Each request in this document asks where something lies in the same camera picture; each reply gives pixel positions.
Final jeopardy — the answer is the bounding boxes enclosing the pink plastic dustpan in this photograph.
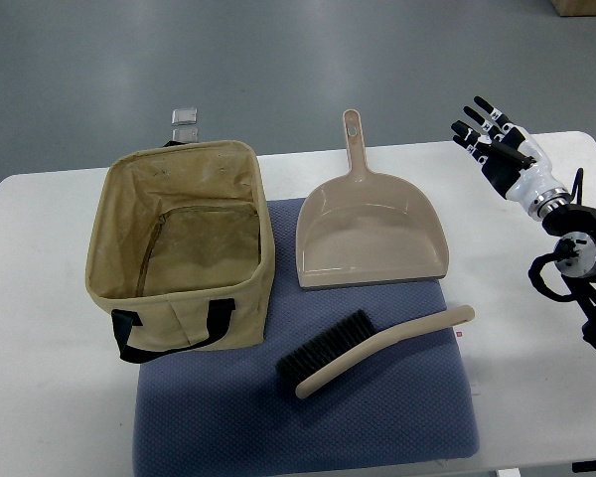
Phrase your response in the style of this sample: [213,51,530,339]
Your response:
[295,109,449,288]

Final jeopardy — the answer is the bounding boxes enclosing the upper clear floor marker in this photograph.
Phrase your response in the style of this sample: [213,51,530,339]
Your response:
[171,107,198,125]

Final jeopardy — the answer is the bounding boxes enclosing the black table control panel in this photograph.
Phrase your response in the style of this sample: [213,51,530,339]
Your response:
[571,460,596,473]

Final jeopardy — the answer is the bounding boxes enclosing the brown cardboard box corner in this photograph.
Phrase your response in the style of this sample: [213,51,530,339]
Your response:
[550,0,596,17]

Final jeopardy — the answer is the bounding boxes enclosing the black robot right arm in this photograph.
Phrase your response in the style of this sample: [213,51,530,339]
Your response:
[527,169,596,350]

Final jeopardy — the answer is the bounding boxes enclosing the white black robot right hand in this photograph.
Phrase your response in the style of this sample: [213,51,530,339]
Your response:
[451,95,571,222]

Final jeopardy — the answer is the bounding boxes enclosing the pink hand broom black bristles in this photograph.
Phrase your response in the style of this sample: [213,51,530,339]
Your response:
[275,305,475,399]

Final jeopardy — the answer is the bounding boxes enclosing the lower clear floor marker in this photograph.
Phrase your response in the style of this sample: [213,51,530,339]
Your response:
[172,125,199,143]

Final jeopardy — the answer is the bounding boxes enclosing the blue grey textured mat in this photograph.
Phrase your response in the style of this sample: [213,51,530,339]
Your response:
[133,199,479,476]

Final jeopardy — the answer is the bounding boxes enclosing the clear floor marker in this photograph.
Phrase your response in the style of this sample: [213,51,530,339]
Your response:
[172,125,199,143]
[171,107,198,125]

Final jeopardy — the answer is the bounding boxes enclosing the yellow fabric bag black handles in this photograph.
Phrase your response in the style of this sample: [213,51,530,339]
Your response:
[85,140,275,364]

